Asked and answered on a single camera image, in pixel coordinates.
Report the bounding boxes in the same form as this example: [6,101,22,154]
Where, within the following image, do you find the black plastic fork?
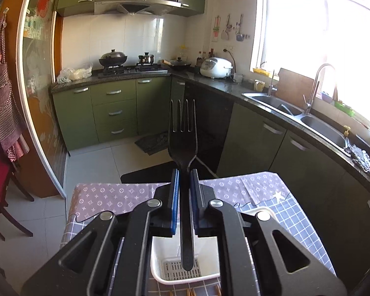
[168,99,198,271]

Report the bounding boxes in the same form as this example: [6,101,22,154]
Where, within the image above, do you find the green kitchen cabinets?
[50,75,370,232]

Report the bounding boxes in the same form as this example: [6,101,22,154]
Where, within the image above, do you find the white plastic utensil holder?
[149,206,278,285]

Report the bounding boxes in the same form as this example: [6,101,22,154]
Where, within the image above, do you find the blue checkered tablecloth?
[58,171,337,296]

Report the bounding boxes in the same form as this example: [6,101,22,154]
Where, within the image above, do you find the black floor mat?
[135,132,168,156]

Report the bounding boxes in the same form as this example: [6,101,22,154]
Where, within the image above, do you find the red wooden chair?
[0,147,35,237]

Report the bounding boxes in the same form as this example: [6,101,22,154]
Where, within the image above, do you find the steel double sink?
[242,92,370,154]

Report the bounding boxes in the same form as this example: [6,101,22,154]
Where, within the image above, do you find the chrome sink faucet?
[303,63,338,115]

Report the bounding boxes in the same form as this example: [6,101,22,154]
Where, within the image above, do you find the wooden cutting board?
[275,68,314,110]

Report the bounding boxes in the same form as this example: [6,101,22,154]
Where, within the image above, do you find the white plastic bag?
[56,62,93,84]

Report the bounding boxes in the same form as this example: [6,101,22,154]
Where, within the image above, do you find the checkered apron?
[0,14,29,162]

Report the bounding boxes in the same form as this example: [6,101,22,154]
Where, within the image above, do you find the white rice cooker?
[200,57,233,79]

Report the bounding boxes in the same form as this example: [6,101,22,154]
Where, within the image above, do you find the black wok with lid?
[99,50,128,68]

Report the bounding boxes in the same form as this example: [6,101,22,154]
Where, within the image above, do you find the small steel pot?
[138,52,154,66]

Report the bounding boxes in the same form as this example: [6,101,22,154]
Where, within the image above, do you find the black frying pan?
[162,57,191,71]

